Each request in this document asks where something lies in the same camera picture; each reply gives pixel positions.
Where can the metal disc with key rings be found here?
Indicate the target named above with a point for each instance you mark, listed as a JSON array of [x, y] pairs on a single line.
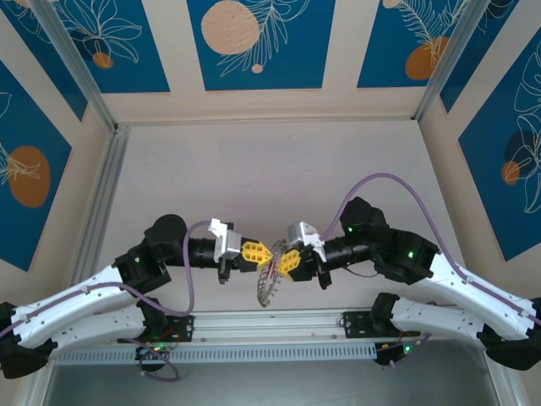
[[266, 296]]

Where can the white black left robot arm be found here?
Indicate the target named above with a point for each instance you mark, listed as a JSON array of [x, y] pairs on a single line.
[[72, 308]]

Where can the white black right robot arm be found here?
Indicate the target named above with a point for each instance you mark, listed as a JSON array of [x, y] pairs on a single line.
[[465, 292]]

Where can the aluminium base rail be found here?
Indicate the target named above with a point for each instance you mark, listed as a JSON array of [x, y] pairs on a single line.
[[236, 325]]

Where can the aluminium side rail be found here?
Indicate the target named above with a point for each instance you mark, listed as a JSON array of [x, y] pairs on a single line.
[[107, 190]]

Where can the blue floral wall panel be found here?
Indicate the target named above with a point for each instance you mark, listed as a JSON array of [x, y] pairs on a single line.
[[262, 80], [50, 80], [139, 76], [380, 63], [486, 169], [17, 237], [486, 63]]

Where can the aluminium frame post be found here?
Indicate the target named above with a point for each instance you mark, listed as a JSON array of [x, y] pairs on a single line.
[[460, 55], [76, 67]]

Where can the aluminium frame beam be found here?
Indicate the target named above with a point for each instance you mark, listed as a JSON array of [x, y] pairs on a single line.
[[498, 385]]

